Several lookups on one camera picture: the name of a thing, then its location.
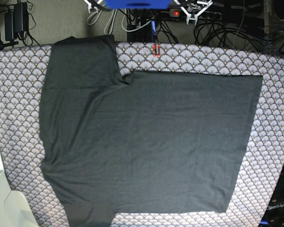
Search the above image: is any dark grey T-shirt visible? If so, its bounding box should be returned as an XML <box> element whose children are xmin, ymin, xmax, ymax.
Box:
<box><xmin>39</xmin><ymin>35</ymin><xmax>262</xmax><ymax>227</ymax></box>

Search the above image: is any red and black table clamp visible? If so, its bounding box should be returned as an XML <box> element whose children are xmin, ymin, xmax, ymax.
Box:
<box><xmin>153</xmin><ymin>43</ymin><xmax>161</xmax><ymax>57</ymax></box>

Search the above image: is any black power adapter brick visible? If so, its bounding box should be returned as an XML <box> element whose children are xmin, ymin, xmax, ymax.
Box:
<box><xmin>4</xmin><ymin>2</ymin><xmax>28</xmax><ymax>41</ymax></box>

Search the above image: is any fan-patterned table cloth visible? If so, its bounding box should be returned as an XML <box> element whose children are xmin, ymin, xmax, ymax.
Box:
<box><xmin>0</xmin><ymin>43</ymin><xmax>284</xmax><ymax>227</ymax></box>

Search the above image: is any black OpenArm base box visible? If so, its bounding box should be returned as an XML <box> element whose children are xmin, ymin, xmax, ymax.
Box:
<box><xmin>259</xmin><ymin>166</ymin><xmax>284</xmax><ymax>227</ymax></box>

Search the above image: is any white plastic bin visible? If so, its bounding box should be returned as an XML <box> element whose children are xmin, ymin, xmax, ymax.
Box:
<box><xmin>0</xmin><ymin>171</ymin><xmax>38</xmax><ymax>227</ymax></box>

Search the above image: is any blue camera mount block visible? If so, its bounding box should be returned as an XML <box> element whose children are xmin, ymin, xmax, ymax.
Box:
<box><xmin>105</xmin><ymin>0</ymin><xmax>172</xmax><ymax>9</ymax></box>

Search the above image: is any black power strip red switch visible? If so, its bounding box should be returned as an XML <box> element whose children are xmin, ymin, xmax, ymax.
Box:
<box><xmin>167</xmin><ymin>9</ymin><xmax>222</xmax><ymax>21</ymax></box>

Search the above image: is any grey looped cable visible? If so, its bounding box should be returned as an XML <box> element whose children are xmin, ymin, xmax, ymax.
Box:
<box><xmin>86</xmin><ymin>8</ymin><xmax>119</xmax><ymax>35</ymax></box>

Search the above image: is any tangle of black cables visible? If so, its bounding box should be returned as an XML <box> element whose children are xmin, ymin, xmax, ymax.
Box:
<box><xmin>194</xmin><ymin>18</ymin><xmax>284</xmax><ymax>57</ymax></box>

